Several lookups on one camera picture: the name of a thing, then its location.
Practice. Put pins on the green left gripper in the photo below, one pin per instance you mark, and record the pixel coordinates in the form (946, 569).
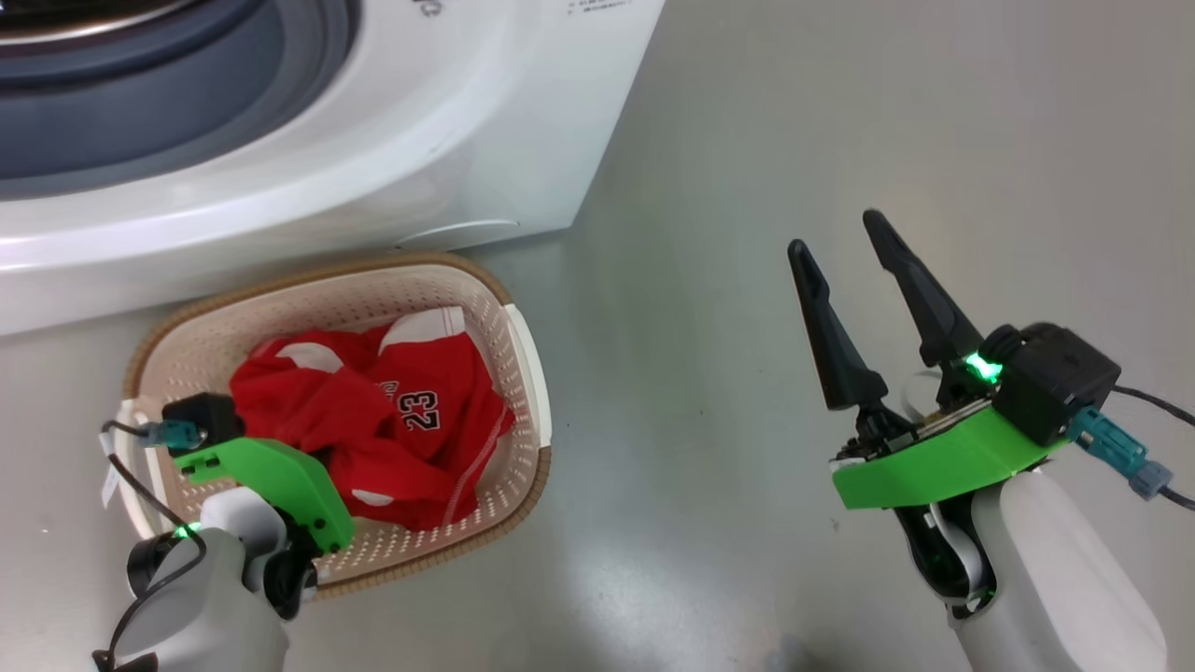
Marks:
(289, 481)

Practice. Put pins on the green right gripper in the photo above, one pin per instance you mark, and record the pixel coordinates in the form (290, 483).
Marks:
(934, 462)

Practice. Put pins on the red basketball jersey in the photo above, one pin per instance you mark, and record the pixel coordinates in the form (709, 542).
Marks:
(373, 439)

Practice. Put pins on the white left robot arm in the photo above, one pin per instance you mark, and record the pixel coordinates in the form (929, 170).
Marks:
(215, 607)

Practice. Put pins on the cream perforated basket brown rim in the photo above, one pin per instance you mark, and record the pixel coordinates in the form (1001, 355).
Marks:
(495, 373)

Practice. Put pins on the white front-load washing machine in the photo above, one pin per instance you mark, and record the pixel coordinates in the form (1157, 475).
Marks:
(420, 140)

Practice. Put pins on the grey rubber door gasket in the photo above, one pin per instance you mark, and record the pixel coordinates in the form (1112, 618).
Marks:
(187, 103)

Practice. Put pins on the steel perforated washer drum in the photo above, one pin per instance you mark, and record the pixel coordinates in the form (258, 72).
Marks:
(75, 14)

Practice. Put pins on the round white filter cover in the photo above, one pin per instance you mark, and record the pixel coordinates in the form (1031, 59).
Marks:
(457, 233)

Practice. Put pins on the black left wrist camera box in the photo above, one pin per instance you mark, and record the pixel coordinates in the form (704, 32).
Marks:
(210, 415)

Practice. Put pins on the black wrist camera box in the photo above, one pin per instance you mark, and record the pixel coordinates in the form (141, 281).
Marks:
(210, 415)
(1060, 378)

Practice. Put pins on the teal left camera connector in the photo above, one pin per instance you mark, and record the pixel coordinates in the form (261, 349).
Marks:
(177, 435)

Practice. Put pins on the teal camera connector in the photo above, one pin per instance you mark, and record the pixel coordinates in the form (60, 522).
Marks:
(1116, 448)
(177, 435)

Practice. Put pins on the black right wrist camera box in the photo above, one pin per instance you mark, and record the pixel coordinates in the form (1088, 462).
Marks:
(1060, 378)

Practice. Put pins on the teal right camera connector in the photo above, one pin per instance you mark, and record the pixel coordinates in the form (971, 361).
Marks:
(1116, 448)

